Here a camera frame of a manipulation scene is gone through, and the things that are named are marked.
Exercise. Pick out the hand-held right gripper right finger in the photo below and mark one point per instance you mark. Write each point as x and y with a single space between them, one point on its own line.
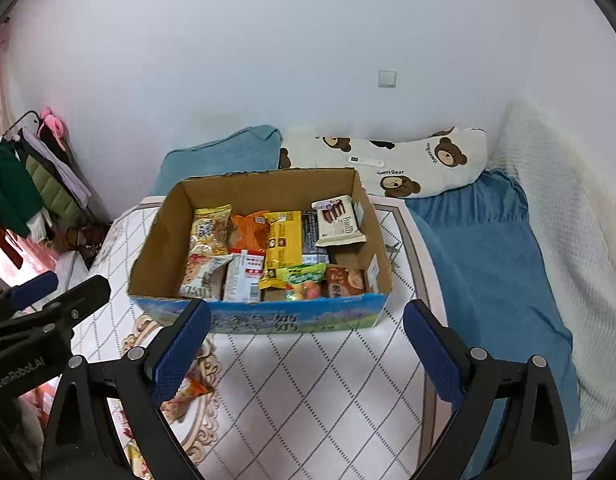
435 355

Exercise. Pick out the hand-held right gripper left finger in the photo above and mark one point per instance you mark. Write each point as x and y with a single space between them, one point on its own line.
180 350

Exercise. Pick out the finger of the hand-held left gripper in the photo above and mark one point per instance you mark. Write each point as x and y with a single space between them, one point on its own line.
78 302
30 292

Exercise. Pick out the silver striped snack packet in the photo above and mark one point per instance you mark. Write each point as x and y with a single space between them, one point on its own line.
203 277

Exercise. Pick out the white packet with red label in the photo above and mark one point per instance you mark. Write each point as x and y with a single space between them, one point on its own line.
244 275

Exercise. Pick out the brown snack packet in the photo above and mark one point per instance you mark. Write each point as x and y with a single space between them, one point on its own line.
345 280

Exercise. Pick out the yellow biscuit packet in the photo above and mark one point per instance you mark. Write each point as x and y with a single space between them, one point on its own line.
210 232

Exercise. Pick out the cardboard box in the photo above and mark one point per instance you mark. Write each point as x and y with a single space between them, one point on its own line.
308 317

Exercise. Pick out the plain orange snack packet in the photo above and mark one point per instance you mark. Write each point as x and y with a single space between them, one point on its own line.
248 230

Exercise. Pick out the green candy packet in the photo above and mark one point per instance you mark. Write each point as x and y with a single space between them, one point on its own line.
300 280

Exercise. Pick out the large yellow snack packet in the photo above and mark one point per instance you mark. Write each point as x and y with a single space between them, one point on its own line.
283 245

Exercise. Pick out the white chocolate stick packet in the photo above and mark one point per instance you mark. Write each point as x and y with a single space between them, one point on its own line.
338 222

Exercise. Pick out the black snack packet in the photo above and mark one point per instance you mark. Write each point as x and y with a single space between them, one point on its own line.
313 235

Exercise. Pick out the orange panda snack packet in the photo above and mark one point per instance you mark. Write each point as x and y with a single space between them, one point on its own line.
185 396

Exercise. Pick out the dark red garment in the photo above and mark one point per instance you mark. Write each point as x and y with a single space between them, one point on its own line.
0 240

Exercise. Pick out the brown sandals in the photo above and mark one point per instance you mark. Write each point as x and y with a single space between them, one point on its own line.
85 237

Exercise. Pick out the red panda snack packet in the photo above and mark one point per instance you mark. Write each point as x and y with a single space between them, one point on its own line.
122 417

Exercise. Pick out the blue bedsheet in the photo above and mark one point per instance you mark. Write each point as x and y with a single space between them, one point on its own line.
487 270

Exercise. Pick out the olive green padded vest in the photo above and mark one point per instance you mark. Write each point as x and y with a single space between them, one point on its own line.
45 185

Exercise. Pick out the dark green garment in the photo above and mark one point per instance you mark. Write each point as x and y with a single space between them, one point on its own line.
8 185

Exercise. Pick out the clothes rack with garments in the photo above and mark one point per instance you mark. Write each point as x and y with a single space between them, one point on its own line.
70 180

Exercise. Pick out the white quilted bed cover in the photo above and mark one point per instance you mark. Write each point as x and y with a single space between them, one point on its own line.
313 385

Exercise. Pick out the white bear print pillow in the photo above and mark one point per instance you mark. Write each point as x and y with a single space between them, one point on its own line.
427 170

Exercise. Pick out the white knitted blanket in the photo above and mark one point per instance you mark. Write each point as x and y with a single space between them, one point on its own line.
562 210

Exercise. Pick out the blue pillow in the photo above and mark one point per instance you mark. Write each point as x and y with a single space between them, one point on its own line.
223 160

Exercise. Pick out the white thermometer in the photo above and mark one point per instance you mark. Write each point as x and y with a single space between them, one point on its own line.
365 161

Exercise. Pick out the white wall switch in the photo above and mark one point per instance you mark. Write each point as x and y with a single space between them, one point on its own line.
386 79

